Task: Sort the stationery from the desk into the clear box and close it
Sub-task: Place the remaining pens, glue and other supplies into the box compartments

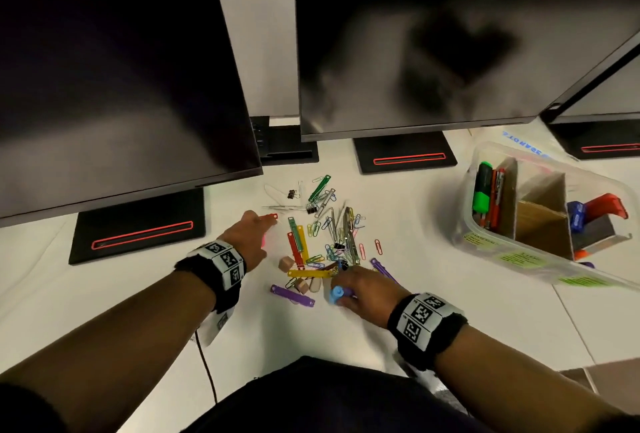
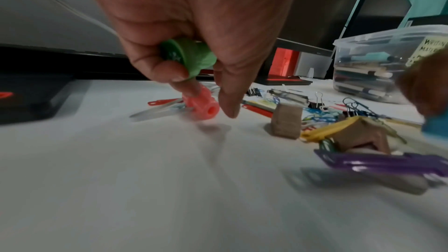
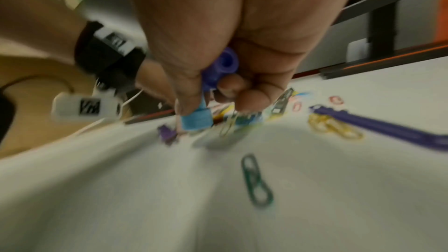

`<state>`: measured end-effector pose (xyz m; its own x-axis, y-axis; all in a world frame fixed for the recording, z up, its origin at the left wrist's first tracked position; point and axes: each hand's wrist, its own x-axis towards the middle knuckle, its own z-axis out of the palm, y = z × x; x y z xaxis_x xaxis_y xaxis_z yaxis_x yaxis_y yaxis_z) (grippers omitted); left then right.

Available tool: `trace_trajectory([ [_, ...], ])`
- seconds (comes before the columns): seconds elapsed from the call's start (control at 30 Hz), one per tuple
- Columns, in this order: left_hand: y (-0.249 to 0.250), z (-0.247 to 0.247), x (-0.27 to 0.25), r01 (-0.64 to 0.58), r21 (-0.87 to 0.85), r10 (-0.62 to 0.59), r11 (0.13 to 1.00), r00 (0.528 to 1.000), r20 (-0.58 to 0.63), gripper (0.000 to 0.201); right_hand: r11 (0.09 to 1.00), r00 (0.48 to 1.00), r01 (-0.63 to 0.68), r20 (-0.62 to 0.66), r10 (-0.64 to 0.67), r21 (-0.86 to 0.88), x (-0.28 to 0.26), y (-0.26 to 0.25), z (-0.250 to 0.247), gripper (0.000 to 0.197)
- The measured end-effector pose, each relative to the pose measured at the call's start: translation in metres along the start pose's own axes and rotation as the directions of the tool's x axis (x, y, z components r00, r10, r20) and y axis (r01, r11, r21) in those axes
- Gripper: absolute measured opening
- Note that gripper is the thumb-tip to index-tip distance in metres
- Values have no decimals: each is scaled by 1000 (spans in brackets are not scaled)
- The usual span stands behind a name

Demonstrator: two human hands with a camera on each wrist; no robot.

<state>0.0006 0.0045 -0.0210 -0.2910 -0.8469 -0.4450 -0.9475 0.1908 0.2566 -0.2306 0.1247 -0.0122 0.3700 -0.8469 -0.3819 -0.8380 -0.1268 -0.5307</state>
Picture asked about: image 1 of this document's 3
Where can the person's right hand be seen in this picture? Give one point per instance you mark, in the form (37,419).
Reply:
(375,297)

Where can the person's left hand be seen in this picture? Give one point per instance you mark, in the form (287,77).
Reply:
(247,242)

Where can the purple plastic fastener strip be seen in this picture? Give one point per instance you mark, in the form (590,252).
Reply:
(293,295)
(384,270)

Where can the red plastic fastener strip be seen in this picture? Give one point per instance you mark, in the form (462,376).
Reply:
(271,216)
(295,252)

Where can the blue round sharpener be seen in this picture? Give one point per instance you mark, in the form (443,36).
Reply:
(336,295)

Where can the beige eraser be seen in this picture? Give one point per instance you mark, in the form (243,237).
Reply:
(286,264)

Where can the green plastic fastener strip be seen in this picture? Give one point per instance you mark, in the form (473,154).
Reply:
(320,188)
(293,230)

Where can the white plastic fastener strip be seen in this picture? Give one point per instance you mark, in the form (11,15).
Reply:
(284,207)

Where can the yellow plastic fastener strip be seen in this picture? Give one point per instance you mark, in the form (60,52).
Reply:
(310,273)
(302,245)

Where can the white oval eraser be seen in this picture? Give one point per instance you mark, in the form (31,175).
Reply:
(315,284)

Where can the heap of coloured paper clips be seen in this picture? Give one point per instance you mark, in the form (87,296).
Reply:
(327,252)

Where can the pinkish triangular eraser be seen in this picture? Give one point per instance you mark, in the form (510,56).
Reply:
(302,286)

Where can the green highlighter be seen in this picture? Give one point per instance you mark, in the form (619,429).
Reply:
(482,197)

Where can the pile of pens and markers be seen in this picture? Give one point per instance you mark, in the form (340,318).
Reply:
(492,207)

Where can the lavender glue stick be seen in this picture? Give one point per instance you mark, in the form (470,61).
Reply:
(588,264)

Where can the blue staples box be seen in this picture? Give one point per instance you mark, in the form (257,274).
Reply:
(576,216)

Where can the orange ridged board eraser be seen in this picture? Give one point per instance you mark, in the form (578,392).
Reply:
(602,206)

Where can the clear plastic storage box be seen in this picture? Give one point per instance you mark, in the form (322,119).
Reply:
(610,182)

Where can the person's left forearm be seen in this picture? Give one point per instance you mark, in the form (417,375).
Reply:
(110,347)

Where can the person's right forearm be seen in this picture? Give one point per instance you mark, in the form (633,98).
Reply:
(515,382)

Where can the black left wristband with markers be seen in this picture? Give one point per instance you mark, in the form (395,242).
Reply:
(210,277)

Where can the black wristband with markers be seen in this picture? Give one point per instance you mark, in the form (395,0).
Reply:
(430,332)
(210,277)

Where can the black right wristband with markers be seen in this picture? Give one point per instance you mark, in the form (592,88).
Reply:
(430,332)

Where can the black monitor base red stripe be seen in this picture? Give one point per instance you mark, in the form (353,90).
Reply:
(140,212)
(605,135)
(405,145)

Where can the brown cardboard dividers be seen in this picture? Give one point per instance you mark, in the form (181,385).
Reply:
(542,227)

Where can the black computer monitor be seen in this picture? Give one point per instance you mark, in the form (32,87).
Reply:
(125,87)
(610,92)
(450,47)

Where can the clear plastic box lid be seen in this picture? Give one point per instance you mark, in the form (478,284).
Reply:
(525,140)

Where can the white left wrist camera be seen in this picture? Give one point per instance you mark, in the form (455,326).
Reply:
(215,325)

